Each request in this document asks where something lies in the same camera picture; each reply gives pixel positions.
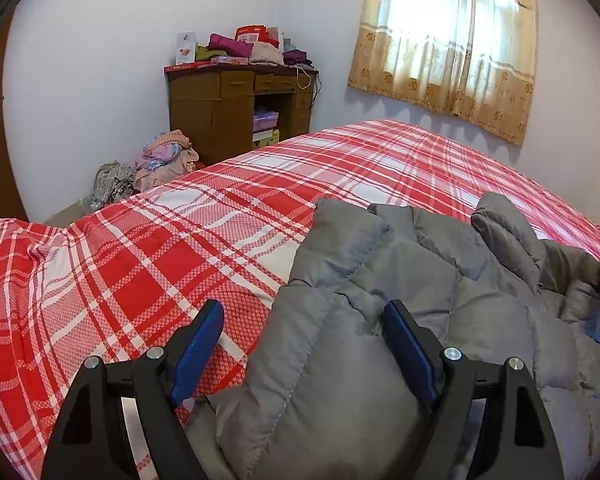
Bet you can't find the grey puffer jacket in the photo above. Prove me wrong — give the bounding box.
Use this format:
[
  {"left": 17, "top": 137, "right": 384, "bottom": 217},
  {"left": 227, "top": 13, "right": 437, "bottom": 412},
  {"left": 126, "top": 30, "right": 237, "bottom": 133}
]
[{"left": 185, "top": 193, "right": 600, "bottom": 479}]

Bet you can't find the pile of clothes on floor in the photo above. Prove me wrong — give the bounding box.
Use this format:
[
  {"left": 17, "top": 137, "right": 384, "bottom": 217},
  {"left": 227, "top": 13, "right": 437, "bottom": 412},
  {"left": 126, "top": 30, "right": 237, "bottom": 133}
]
[{"left": 134, "top": 129, "right": 200, "bottom": 193}]

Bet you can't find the red white plaid bedspread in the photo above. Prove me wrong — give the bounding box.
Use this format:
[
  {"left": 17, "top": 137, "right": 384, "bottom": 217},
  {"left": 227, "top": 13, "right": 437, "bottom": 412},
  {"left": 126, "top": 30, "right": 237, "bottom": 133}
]
[{"left": 0, "top": 119, "right": 600, "bottom": 479}]

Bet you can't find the grey cloth heap on floor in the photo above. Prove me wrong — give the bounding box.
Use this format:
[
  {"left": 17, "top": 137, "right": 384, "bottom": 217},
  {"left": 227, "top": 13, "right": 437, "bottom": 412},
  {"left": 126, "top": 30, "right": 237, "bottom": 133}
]
[{"left": 90, "top": 160, "right": 136, "bottom": 211}]

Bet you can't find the beige patterned window curtain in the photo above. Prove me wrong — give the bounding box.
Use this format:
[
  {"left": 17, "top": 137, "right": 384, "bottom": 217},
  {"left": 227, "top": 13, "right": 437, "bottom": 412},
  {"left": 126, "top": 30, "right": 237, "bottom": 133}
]
[{"left": 348, "top": 0, "right": 538, "bottom": 146}]

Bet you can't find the brown wooden desk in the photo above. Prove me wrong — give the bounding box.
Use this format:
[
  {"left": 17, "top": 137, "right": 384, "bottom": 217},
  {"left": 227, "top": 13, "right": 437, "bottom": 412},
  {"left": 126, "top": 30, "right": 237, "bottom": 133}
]
[{"left": 164, "top": 64, "right": 318, "bottom": 166}]

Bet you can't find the purple storage box in desk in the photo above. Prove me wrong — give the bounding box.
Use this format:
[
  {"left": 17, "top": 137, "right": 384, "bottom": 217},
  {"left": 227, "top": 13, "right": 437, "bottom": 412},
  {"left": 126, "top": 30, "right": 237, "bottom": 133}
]
[{"left": 252, "top": 110, "right": 279, "bottom": 132}]

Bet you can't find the white card box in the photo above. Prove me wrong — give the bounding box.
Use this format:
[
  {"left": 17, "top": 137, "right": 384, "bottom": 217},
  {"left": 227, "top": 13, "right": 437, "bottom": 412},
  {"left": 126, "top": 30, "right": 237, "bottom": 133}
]
[{"left": 175, "top": 32, "right": 197, "bottom": 65}]

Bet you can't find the magenta folded garment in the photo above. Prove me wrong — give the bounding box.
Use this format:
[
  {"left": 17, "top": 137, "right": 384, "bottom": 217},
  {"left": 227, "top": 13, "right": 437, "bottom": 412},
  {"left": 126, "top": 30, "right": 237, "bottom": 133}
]
[{"left": 208, "top": 34, "right": 253, "bottom": 58}]

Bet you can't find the red white box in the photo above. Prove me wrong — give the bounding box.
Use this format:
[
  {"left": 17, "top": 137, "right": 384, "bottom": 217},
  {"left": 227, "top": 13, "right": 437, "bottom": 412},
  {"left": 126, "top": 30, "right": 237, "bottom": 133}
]
[{"left": 235, "top": 25, "right": 280, "bottom": 48}]

